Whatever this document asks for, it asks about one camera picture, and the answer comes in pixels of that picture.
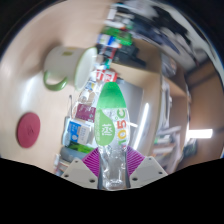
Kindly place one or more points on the dark green glass bottle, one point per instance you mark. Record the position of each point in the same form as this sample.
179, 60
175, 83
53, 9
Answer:
81, 147

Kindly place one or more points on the green plastic container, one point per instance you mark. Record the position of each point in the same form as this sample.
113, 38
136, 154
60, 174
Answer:
116, 36

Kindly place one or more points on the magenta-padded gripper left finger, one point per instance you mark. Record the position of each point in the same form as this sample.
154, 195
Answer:
79, 171

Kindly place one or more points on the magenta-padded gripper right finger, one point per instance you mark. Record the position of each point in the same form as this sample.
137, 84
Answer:
148, 170

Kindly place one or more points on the white under-shelf light strip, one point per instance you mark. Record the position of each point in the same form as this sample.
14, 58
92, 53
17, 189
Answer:
141, 125

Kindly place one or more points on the blue and white carton box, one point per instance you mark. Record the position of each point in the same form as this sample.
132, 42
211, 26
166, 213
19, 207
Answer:
77, 132

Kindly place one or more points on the clear bottle with green label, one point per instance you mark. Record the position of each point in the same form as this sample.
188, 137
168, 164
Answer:
110, 110

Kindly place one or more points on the grey shaker bottle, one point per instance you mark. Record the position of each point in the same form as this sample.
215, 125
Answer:
71, 154

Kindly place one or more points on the white ceiling light tube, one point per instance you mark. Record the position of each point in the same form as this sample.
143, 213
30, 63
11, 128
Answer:
200, 133

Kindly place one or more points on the flat round red coaster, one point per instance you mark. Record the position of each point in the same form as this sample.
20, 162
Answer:
28, 130

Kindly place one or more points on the pink carton box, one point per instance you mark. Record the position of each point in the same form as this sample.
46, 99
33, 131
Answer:
86, 112

